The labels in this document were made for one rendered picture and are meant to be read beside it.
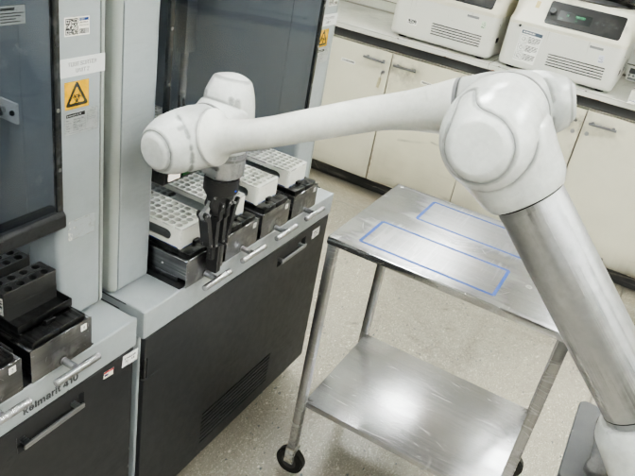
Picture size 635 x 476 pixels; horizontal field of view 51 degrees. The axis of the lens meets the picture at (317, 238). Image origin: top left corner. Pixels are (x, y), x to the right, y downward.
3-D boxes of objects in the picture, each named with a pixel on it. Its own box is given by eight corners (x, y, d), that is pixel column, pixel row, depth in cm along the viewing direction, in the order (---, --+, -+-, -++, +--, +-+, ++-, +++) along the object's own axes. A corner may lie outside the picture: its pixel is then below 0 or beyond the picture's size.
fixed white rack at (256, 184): (165, 172, 181) (166, 150, 178) (189, 162, 189) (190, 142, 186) (255, 210, 170) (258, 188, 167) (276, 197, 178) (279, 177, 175)
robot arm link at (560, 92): (468, 62, 114) (447, 76, 103) (581, 53, 106) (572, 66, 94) (472, 137, 118) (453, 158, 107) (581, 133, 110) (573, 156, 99)
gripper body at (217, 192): (219, 162, 143) (215, 201, 148) (195, 173, 136) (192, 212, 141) (248, 174, 140) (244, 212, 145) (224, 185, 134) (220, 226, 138)
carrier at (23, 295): (49, 292, 124) (48, 264, 121) (58, 296, 123) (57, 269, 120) (-5, 319, 115) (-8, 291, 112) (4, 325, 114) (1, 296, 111)
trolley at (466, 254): (272, 466, 201) (317, 231, 162) (341, 385, 238) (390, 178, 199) (481, 587, 177) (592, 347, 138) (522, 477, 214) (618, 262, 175)
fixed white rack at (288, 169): (200, 158, 193) (202, 138, 190) (221, 149, 201) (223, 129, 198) (286, 192, 183) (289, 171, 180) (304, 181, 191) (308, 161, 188)
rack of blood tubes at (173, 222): (80, 208, 156) (80, 184, 154) (111, 195, 165) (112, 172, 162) (180, 254, 146) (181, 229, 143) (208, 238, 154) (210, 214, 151)
